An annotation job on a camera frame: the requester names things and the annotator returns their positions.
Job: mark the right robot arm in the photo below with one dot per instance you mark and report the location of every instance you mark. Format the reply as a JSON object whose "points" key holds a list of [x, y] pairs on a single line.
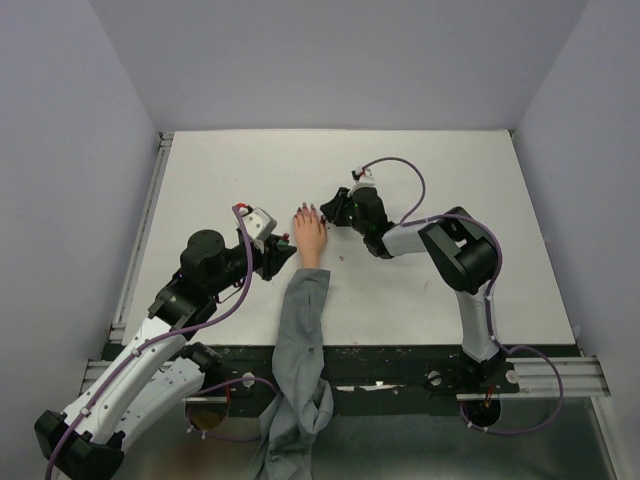
{"points": [[465, 253]]}

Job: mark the aluminium rail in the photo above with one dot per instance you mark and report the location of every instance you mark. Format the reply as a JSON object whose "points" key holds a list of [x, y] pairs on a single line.
{"points": [[526, 378], [118, 323]]}

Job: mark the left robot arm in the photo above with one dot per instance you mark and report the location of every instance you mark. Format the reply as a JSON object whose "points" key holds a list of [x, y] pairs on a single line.
{"points": [[161, 365]]}

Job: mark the aluminium rail front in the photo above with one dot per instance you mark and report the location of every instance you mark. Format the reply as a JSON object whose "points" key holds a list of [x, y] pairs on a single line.
{"points": [[526, 378]]}

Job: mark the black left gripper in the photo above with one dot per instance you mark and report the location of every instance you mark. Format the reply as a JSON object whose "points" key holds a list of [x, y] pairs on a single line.
{"points": [[272, 258]]}

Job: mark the mannequin hand with painted nails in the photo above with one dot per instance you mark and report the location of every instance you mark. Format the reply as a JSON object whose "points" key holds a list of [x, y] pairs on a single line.
{"points": [[310, 236]]}

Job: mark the nail polish bottle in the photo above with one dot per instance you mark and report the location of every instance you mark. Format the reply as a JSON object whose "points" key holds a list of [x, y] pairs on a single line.
{"points": [[283, 241]]}

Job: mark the black mounting base plate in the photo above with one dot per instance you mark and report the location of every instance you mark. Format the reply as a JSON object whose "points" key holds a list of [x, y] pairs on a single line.
{"points": [[356, 363]]}

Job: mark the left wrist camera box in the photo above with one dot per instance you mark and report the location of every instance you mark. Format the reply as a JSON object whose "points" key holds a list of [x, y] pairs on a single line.
{"points": [[259, 225]]}

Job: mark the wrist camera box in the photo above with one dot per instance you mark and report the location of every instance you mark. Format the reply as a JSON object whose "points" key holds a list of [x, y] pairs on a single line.
{"points": [[363, 179], [259, 225]]}

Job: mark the aluminium rail left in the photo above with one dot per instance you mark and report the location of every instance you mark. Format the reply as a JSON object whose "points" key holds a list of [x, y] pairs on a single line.
{"points": [[118, 323]]}

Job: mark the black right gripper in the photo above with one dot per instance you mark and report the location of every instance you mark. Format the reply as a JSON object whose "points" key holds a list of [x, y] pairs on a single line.
{"points": [[333, 208]]}

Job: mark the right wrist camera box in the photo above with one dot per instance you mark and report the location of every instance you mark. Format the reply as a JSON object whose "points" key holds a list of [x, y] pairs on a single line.
{"points": [[363, 179]]}

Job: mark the grey sleeve forearm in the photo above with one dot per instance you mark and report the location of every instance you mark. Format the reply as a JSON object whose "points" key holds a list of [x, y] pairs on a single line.
{"points": [[304, 406]]}

